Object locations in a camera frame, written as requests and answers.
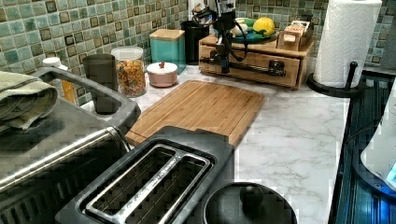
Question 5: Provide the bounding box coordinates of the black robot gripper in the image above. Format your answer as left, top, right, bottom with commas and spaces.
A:
214, 0, 235, 74

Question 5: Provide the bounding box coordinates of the black drawer handle bar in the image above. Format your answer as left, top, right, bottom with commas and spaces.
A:
199, 57, 287, 77

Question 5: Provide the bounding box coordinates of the wooden drawer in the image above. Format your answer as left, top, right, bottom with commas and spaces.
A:
199, 45, 306, 90

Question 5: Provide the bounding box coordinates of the wooden drawer cabinet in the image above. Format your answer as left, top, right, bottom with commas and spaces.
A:
199, 35, 315, 74

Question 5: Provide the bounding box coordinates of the white garlic bulb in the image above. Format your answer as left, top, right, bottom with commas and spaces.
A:
232, 23, 248, 37

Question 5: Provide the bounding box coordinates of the teal fruit plate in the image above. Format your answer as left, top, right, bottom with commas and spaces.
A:
229, 30, 276, 44

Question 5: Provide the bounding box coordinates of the black utensil cup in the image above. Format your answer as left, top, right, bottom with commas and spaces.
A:
181, 21, 209, 65

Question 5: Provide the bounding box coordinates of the green fruit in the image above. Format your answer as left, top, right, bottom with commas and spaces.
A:
236, 18, 255, 27

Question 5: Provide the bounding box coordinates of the yellow lemon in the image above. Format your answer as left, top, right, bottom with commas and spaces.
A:
252, 17, 275, 36

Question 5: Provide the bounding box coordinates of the teal canister with wooden lid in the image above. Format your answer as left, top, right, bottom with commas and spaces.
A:
149, 29, 186, 75

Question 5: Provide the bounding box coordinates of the bamboo cutting board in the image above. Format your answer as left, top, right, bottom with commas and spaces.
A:
126, 80, 264, 147

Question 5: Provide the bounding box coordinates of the pink pot with white lid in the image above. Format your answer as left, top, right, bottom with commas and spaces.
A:
147, 62, 177, 88

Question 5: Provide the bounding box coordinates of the wooden box with label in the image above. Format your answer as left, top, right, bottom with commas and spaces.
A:
276, 21, 314, 51

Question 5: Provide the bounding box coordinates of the glass jar of pasta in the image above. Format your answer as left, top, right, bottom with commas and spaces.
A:
111, 46, 146, 97

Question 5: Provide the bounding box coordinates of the dark grey cup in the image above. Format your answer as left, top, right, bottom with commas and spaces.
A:
82, 54, 119, 115

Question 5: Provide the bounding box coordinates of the black paper towel holder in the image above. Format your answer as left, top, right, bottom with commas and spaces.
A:
306, 61, 366, 98

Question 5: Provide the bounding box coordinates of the white paper towel roll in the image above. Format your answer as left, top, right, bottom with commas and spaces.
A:
314, 0, 382, 86

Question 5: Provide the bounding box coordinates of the black two-slot toaster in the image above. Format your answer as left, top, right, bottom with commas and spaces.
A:
55, 126, 233, 224

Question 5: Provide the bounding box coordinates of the black round lid knob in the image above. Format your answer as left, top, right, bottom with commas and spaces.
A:
239, 184, 263, 207

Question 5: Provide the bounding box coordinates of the grey pot lid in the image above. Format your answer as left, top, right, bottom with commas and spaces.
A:
203, 182, 298, 224

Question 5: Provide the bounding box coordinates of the bottle with white cap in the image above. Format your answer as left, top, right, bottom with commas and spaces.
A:
42, 57, 76, 104

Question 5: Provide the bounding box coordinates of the green folded towel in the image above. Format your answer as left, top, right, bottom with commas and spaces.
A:
0, 72, 58, 133

